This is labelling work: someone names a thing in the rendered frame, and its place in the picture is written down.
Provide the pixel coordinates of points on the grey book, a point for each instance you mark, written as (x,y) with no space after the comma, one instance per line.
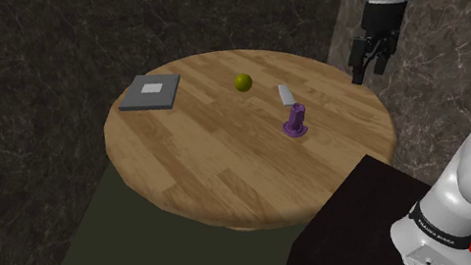
(161,94)

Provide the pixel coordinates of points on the yellow-green ball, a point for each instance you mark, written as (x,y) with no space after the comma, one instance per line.
(244,83)

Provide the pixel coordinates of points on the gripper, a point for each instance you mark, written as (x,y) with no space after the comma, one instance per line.
(383,18)

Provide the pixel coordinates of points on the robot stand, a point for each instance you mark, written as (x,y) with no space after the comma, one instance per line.
(356,237)

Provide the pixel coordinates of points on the round wooden table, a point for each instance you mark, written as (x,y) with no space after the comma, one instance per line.
(222,168)

